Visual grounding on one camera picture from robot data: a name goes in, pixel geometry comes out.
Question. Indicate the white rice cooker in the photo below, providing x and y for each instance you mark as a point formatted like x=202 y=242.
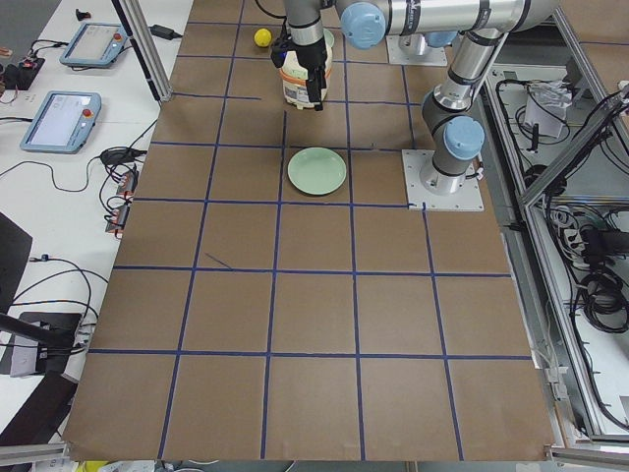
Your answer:
x=294 y=77

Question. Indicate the power strip with plugs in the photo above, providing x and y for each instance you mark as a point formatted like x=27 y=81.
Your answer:
x=117 y=207

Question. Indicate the blue teach pendant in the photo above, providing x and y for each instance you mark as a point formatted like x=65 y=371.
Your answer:
x=94 y=45
x=63 y=122

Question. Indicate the blue teach pendant far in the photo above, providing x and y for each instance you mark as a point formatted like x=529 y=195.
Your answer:
x=94 y=45

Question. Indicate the black camera stand base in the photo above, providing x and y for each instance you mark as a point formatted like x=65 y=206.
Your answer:
x=40 y=342

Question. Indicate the black laptop power brick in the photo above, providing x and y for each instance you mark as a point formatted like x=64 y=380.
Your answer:
x=164 y=32

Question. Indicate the aluminium frame post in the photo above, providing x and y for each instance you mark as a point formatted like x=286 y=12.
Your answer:
x=130 y=14

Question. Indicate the blue teach pendant near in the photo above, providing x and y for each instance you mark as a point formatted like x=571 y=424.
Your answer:
x=63 y=122

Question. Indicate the green plate near arm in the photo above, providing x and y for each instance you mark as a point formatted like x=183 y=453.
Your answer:
x=317 y=171
x=329 y=38

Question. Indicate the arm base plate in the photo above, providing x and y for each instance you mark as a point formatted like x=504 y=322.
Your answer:
x=426 y=189
x=413 y=50

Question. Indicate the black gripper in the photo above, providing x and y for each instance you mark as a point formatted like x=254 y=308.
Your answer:
x=311 y=56

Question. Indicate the yellow toy potato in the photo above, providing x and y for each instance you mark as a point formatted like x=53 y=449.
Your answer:
x=262 y=38

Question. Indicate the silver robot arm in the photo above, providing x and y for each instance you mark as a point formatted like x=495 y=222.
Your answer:
x=484 y=25

